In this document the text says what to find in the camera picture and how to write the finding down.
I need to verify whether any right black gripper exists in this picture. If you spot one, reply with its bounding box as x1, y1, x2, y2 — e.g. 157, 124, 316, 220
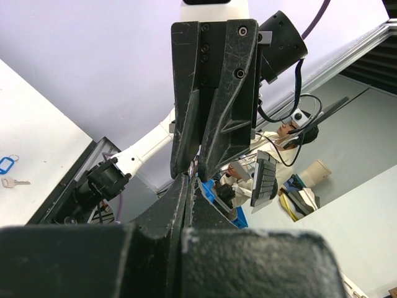
170, 19, 260, 181

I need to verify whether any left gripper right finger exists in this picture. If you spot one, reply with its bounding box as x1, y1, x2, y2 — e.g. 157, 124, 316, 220
180, 177, 347, 297

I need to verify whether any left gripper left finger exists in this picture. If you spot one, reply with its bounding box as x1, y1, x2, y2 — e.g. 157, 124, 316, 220
1, 174, 189, 297

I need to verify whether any blue key tag with ring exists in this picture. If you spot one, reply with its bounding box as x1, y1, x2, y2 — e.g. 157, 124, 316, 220
189, 155, 251, 229

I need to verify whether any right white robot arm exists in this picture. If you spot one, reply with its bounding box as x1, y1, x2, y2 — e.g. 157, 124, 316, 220
72, 1, 308, 211

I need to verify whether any person in beige jacket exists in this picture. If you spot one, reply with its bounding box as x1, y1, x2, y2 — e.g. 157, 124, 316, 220
213, 116, 320, 215

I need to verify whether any black keyboard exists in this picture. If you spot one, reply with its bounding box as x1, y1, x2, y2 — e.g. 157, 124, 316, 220
250, 150, 279, 212

